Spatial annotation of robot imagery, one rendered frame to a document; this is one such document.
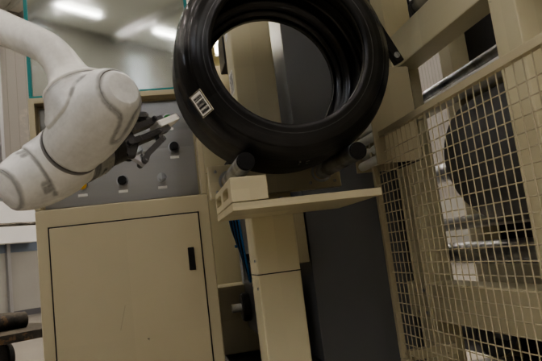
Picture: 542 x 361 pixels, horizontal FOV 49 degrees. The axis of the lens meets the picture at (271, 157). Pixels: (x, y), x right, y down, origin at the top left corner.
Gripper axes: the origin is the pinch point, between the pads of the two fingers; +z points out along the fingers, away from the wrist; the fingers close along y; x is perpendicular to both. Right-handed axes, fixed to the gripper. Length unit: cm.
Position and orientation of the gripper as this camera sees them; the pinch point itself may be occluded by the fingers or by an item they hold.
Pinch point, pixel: (164, 123)
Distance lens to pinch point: 129.4
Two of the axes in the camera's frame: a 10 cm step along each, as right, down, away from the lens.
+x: 6.6, -5.1, -5.4
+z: 4.5, -3.0, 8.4
